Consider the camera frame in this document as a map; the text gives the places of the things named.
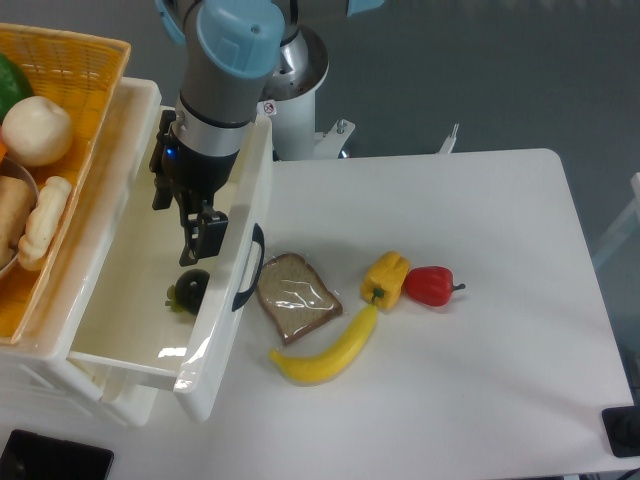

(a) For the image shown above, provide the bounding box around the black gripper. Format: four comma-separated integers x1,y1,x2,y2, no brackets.
149,109,238,266

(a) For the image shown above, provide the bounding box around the black device right edge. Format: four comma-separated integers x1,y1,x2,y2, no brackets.
601,406,639,458

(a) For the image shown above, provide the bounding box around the open upper white drawer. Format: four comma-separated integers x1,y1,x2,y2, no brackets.
71,116,273,422

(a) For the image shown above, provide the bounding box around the yellow banana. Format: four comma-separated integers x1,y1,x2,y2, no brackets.
269,305,378,385

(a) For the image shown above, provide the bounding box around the cream peanut-shaped toy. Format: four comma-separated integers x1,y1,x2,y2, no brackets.
18,176,72,271

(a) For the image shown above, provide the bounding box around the tan bread roll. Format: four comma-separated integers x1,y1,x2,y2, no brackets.
0,176,35,268

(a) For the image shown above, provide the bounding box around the orange plastic basket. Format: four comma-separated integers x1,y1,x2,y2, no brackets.
1,23,131,345

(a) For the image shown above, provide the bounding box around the wrapped brown bread slice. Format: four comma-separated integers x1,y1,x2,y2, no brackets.
256,253,343,345

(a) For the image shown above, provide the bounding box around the red bell pepper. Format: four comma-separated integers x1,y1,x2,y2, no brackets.
404,266,466,307

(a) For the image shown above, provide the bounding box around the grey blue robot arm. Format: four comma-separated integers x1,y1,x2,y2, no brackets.
150,1,382,266

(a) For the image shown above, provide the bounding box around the yellow bell pepper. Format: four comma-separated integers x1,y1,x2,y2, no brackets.
360,251,410,311

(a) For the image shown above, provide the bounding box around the dark drawer handle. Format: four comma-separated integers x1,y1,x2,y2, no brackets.
232,223,265,312

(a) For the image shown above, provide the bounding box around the white round bun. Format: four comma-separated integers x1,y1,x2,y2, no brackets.
2,96,74,167

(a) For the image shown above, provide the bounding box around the green vegetable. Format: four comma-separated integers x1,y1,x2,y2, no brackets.
0,54,34,122

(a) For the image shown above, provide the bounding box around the black device bottom left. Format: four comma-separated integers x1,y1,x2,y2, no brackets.
1,429,114,480

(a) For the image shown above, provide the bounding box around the white drawer cabinet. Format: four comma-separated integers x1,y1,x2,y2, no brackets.
1,78,161,426

